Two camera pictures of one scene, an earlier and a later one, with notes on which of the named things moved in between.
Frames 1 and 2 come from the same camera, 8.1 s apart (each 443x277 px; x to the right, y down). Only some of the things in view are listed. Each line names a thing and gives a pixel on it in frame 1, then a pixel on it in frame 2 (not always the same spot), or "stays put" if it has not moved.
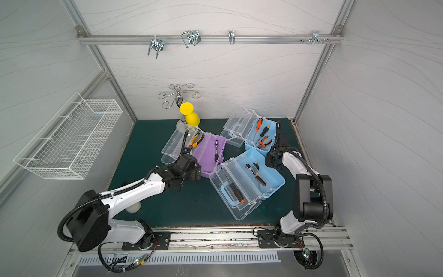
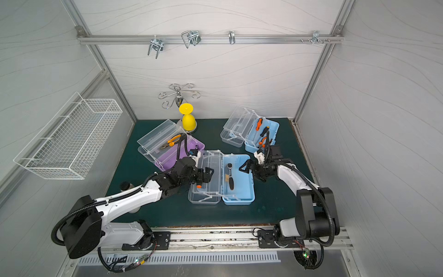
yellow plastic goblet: x=192 y=118 stays put
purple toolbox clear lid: x=172 y=149 to x=160 y=145
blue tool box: x=236 y=191 to x=208 y=193
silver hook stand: x=178 y=94 stays put
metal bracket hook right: x=315 y=38 stays put
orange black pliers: x=192 y=145 to x=172 y=142
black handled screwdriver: x=265 y=131 stays put
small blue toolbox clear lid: x=237 y=130 stays put
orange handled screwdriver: x=259 y=122 stays put
